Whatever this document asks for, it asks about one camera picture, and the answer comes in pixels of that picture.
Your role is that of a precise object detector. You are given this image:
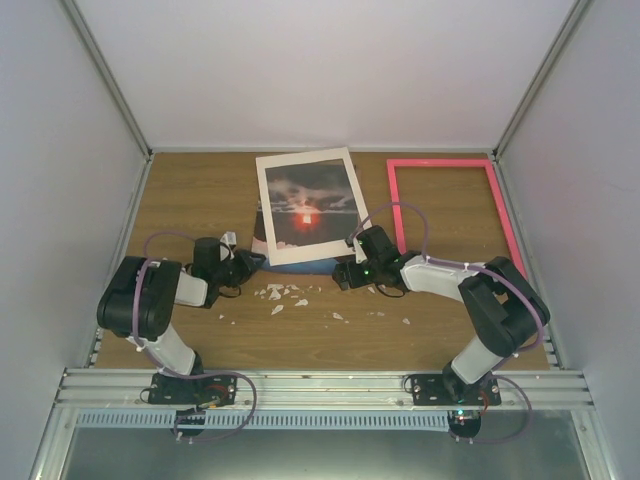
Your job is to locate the white mat board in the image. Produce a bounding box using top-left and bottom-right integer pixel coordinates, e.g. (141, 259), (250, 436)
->
(255, 147), (371, 267)

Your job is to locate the sunset photo print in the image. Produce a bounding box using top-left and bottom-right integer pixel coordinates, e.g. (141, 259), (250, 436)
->
(265, 159), (360, 250)

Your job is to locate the right aluminium corner post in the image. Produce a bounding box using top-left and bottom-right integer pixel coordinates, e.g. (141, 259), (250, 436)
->
(491, 0), (593, 162)

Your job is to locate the grey slotted cable duct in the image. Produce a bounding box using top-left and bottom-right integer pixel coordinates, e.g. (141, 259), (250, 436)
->
(76, 409), (449, 432)

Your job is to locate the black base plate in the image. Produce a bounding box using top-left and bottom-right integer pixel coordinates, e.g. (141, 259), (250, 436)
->
(402, 373), (502, 407)
(139, 373), (237, 407)

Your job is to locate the aluminium corner post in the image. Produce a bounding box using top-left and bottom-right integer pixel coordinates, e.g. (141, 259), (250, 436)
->
(491, 0), (593, 162)
(58, 0), (154, 160)

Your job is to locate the pink photo frame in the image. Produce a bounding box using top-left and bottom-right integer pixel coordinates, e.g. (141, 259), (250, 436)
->
(386, 156), (526, 273)

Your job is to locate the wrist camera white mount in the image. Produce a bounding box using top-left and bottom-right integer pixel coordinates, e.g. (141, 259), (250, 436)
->
(345, 235), (367, 264)
(219, 231), (237, 260)

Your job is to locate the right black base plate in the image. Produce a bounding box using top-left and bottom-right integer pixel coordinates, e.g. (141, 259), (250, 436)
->
(402, 373), (502, 407)

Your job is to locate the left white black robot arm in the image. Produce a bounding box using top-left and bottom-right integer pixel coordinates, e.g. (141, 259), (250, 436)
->
(96, 232), (266, 404)

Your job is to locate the aluminium front rail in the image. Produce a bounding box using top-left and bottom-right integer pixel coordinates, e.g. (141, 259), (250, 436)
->
(54, 369), (595, 411)

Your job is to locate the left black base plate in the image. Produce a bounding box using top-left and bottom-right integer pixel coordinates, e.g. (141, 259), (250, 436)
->
(139, 373), (237, 407)

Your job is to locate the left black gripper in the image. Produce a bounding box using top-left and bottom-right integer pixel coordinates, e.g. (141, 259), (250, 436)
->
(213, 248), (265, 288)

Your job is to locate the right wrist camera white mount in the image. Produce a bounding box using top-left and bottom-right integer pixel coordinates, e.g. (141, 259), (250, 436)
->
(345, 235), (367, 264)

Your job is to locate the white debris pile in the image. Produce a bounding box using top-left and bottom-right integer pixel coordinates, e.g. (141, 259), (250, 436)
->
(252, 283), (323, 316)

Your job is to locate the left aluminium corner post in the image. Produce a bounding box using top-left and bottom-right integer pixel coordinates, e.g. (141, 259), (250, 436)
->
(58, 0), (154, 160)

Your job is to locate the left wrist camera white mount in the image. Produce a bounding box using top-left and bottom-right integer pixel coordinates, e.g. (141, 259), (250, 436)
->
(219, 231), (237, 260)

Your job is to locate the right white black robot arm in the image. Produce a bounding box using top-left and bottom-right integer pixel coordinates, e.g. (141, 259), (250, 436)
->
(332, 225), (550, 405)

